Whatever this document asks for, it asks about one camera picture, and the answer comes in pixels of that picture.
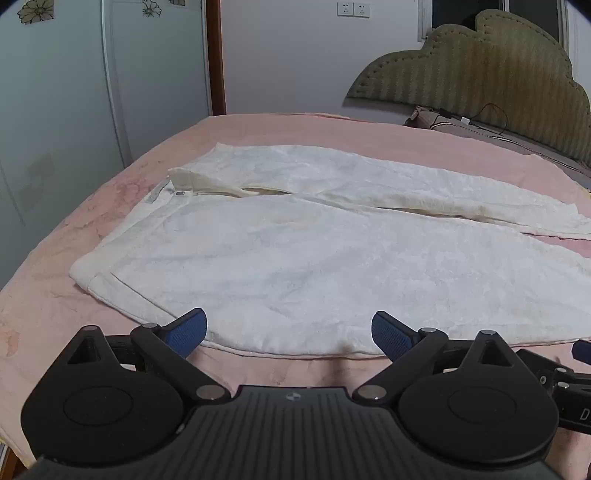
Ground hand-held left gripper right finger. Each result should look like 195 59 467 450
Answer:
352 311 516 408

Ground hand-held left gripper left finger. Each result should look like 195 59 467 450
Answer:
65 308 232 408

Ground white pants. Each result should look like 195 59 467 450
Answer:
69 144 591 359

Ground pink blanket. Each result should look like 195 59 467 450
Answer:
0 113 591 468

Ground brown pillow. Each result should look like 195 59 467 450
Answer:
405 106 591 182

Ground frosted wardrobe sliding door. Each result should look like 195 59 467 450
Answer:
102 0 214 163
0 0 122 289

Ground olive padded headboard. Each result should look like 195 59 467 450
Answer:
346 9 591 163

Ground white framed window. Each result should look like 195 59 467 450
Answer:
417 0 571 46

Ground black cable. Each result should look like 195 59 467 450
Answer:
431 103 509 137

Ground brown wooden door frame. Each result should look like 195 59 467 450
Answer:
206 0 228 117

